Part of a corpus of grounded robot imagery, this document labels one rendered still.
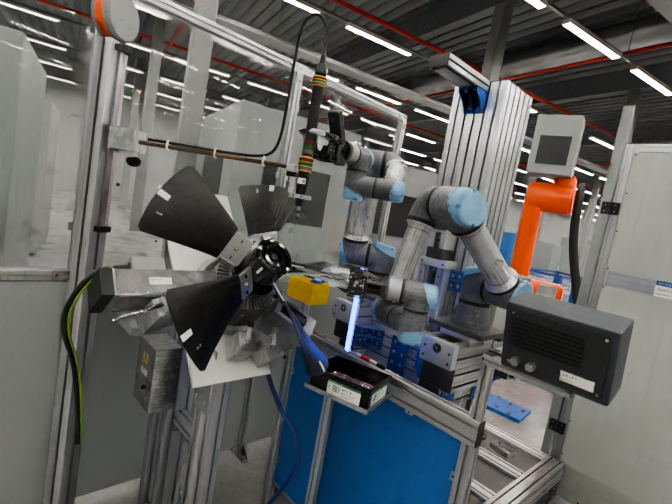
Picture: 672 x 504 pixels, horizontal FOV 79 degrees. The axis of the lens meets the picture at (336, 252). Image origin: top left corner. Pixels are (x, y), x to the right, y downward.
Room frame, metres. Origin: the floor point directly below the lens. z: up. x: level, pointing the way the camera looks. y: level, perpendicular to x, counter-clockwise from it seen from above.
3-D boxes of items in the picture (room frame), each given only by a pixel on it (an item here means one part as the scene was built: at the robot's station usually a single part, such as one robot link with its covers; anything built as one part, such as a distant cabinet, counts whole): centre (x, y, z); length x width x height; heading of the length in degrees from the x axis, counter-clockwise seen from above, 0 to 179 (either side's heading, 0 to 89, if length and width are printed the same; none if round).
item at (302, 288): (1.74, 0.09, 1.02); 0.16 x 0.10 x 0.11; 45
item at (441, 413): (1.46, -0.19, 0.82); 0.90 x 0.04 x 0.08; 45
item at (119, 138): (1.39, 0.76, 1.49); 0.10 x 0.07 x 0.09; 80
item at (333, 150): (1.38, 0.07, 1.58); 0.12 x 0.08 x 0.09; 145
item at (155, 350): (1.36, 0.53, 0.73); 0.15 x 0.09 x 0.22; 45
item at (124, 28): (1.41, 0.85, 1.88); 0.16 x 0.07 x 0.16; 170
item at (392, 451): (1.46, -0.19, 0.45); 0.82 x 0.02 x 0.66; 45
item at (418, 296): (1.23, -0.27, 1.17); 0.11 x 0.08 x 0.09; 81
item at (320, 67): (1.28, 0.14, 1.60); 0.04 x 0.04 x 0.46
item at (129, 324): (1.59, 0.61, 0.85); 0.36 x 0.24 x 0.03; 135
